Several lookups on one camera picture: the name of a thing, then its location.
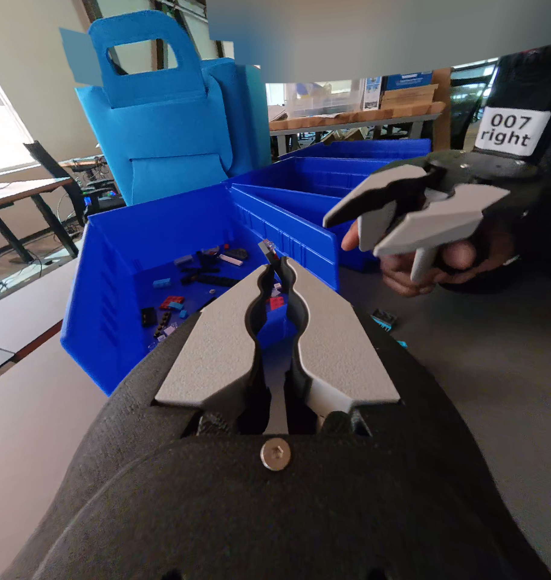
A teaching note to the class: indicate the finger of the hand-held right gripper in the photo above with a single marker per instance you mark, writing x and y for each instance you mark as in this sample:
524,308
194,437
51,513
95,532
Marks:
447,217
384,181

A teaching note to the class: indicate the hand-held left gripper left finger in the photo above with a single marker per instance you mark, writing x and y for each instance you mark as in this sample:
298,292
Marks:
207,362

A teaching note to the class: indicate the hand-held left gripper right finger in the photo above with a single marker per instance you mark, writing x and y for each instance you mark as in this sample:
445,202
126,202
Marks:
348,358

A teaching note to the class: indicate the red and teal brick assembly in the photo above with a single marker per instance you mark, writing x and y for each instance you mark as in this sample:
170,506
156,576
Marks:
271,253

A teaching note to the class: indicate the person's right forearm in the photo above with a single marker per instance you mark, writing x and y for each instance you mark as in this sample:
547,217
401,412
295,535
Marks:
543,226

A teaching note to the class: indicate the grey desk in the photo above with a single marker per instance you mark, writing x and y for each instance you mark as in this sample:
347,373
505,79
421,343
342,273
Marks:
484,362

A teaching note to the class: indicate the person's right hand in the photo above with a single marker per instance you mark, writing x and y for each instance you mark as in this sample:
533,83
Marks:
493,249

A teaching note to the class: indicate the blue plastic bin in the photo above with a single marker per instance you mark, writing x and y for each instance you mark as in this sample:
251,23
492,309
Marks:
311,181
357,147
107,272

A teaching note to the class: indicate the teal and grey brick plate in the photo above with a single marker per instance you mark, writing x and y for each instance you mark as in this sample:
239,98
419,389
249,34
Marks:
384,319

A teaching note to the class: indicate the black mesh office chair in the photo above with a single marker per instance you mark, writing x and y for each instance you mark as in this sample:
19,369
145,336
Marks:
470,108

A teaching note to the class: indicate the cardboard sheet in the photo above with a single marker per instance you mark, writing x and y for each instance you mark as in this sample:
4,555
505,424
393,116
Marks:
442,113

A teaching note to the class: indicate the wooden table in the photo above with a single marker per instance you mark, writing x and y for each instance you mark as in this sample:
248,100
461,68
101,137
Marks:
348,118

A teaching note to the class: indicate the pile of loose toy bricks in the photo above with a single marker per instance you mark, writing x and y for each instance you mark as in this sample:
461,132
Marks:
203,281

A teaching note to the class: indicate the wooden box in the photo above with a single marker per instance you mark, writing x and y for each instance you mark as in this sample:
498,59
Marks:
409,97

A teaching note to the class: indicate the small printed card box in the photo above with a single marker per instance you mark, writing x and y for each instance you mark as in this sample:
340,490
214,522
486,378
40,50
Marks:
372,93

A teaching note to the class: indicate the clear plastic drawer organiser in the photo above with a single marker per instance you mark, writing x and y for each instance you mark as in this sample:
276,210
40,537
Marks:
325,99

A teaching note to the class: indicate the blue cardboard box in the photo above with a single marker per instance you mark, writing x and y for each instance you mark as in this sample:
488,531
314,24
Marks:
409,80

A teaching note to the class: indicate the robot station table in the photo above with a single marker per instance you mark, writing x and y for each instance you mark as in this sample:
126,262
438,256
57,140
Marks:
21,190

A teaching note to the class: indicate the window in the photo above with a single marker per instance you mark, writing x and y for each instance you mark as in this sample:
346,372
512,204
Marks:
3,136

